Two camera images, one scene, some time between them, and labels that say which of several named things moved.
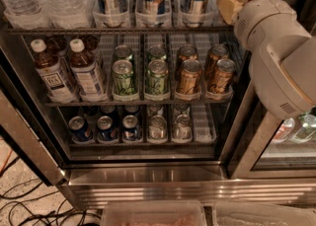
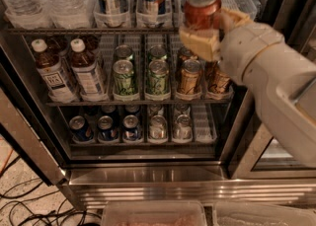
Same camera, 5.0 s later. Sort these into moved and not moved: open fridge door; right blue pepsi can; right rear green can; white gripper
Moved: white gripper
Not moved: right blue pepsi can; right rear green can; open fridge door
